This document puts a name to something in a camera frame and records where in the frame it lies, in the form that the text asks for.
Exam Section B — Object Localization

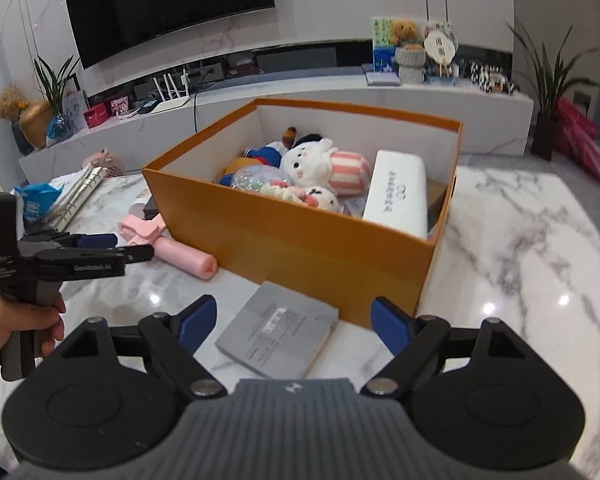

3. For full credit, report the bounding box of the pink handheld fan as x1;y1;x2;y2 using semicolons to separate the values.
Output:
118;214;219;280

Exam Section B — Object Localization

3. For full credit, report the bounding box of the red gift box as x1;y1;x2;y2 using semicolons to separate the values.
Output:
83;103;109;129

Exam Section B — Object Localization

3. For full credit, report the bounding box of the pink heater fan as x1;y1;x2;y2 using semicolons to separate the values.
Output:
82;148;125;179

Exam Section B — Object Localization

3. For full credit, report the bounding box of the dark grey flat box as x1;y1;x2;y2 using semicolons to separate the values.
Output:
143;196;159;220

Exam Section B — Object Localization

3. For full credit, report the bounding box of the potted plant left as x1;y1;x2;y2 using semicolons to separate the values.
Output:
33;55;80;148

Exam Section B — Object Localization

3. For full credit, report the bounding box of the round white paper fan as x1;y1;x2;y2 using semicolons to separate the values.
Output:
424;22;458;78

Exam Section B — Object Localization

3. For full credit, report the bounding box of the person left hand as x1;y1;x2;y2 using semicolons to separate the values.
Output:
0;294;66;364

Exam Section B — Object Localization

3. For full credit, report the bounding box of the green blue picture card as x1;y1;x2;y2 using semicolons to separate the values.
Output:
372;18;396;73

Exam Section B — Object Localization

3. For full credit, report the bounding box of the brown teddy bear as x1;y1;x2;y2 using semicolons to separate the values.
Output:
389;18;422;50

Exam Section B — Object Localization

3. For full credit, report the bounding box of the pink umbrella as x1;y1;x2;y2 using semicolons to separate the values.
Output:
555;98;600;185

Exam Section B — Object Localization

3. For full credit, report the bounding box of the white bunny plush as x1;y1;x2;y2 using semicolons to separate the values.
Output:
280;138;372;197

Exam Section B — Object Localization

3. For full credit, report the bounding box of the cow pattern figurine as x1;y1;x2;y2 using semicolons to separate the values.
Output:
470;63;518;94

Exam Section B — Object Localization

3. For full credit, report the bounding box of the orange cardboard box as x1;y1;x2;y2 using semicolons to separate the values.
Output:
143;98;463;326

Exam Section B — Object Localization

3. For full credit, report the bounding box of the white long case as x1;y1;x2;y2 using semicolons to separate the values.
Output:
363;150;428;240

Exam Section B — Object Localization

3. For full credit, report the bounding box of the ring binder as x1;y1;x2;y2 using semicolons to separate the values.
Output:
42;166;107;231

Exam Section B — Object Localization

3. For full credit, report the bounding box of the black power cable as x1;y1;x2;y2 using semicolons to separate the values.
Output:
191;66;217;134

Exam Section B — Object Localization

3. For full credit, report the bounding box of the potted green plant right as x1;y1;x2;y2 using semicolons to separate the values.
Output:
507;21;600;162

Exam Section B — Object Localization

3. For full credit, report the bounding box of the white wifi router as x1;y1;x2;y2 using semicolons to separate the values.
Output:
150;70;192;115

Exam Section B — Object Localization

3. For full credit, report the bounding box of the clear glitter ball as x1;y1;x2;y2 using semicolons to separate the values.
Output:
230;165;292;193

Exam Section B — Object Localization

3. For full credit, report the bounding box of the grey notebook box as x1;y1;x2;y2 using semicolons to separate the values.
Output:
215;282;339;380

